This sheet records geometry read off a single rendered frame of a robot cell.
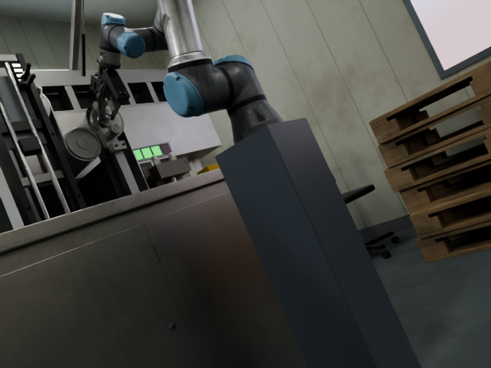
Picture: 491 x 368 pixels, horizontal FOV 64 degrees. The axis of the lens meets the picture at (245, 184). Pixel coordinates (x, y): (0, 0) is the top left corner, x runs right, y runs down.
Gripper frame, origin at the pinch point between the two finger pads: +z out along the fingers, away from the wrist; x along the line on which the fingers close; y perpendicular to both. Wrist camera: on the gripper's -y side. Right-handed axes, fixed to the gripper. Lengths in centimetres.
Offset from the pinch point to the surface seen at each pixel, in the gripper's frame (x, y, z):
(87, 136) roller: 8.1, -0.4, 6.0
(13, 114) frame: 33.2, -2.1, -6.0
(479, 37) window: -254, -59, -59
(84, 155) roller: 11.8, -5.3, 10.2
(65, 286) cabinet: 44, -53, 15
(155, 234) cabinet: 16, -50, 13
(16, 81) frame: 29.8, 3.6, -13.6
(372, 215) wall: -253, -48, 103
